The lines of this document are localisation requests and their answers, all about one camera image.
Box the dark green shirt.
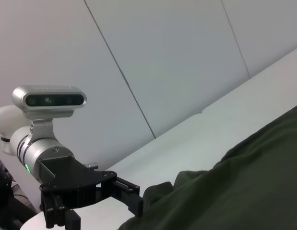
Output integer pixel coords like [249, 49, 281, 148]
[118, 103, 297, 230]

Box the dark robot torso base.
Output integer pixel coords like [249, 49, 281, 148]
[0, 153, 41, 230]

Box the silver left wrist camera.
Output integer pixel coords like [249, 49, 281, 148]
[12, 85, 87, 146]

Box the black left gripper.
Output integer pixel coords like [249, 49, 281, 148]
[37, 154, 144, 230]

